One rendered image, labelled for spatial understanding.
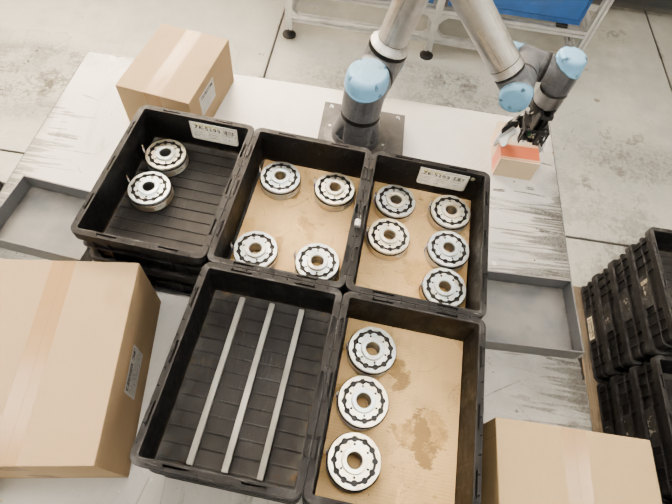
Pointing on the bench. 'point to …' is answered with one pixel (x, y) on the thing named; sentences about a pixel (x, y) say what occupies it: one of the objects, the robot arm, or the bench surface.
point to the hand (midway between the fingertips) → (516, 147)
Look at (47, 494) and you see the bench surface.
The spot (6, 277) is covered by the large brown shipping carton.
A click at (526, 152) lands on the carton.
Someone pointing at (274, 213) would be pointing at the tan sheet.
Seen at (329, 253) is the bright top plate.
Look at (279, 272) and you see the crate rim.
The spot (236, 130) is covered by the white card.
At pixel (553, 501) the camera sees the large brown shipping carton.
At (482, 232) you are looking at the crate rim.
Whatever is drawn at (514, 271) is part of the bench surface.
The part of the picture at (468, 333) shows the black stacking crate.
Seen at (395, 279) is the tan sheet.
